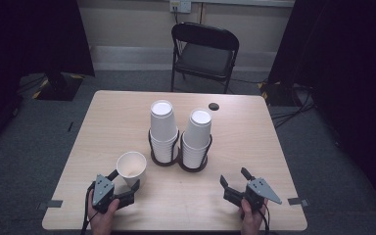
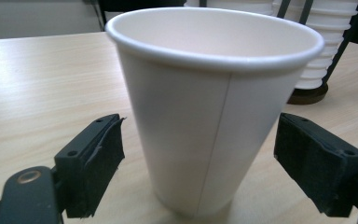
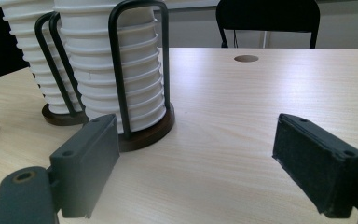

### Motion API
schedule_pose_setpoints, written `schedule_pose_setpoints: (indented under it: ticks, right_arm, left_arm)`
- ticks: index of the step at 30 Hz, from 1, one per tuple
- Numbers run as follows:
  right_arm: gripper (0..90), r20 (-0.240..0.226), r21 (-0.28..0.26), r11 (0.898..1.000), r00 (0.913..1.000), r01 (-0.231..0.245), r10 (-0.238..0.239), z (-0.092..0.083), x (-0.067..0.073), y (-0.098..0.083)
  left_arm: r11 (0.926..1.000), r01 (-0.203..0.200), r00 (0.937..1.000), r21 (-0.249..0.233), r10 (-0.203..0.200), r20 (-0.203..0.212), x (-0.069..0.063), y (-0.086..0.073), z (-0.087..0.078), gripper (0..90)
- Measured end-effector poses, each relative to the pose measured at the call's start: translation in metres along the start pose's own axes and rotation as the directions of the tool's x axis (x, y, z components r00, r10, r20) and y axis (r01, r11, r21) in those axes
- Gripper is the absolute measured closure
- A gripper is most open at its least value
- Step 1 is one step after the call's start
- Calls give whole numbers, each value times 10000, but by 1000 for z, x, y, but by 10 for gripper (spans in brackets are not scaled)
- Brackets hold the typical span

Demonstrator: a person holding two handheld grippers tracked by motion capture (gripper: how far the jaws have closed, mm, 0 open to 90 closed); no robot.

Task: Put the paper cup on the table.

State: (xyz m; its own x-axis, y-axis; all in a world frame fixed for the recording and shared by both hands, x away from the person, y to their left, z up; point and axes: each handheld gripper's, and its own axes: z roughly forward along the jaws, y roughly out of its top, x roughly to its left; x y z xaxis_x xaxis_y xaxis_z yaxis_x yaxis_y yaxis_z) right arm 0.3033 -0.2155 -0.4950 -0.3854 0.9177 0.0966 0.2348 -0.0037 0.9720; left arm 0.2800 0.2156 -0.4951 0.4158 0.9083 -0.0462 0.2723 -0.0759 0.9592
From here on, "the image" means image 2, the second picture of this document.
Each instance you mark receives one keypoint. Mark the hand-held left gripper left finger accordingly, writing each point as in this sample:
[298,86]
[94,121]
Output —
[90,168]

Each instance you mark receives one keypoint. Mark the stack of white paper cups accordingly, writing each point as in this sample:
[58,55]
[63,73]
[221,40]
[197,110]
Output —
[326,40]

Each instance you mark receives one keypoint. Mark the black folding chair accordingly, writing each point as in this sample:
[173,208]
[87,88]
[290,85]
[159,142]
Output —
[136,4]

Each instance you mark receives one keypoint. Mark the single white paper cup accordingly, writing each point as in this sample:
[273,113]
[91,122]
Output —
[205,124]

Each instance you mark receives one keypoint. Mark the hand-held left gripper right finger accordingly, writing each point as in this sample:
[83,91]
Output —
[317,168]

